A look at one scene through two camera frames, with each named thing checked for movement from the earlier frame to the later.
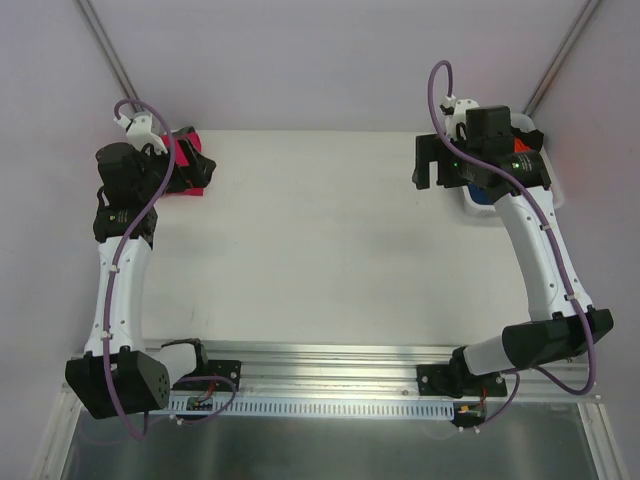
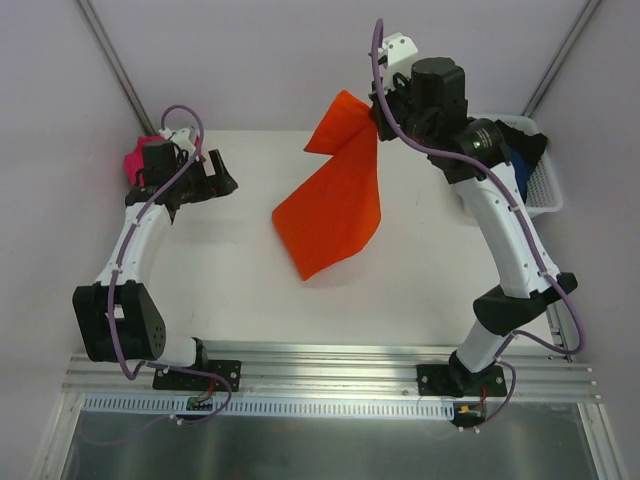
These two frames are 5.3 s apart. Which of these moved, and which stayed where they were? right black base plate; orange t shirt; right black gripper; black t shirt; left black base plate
Moved: right black gripper; orange t shirt
Stayed: right black base plate; left black base plate; black t shirt
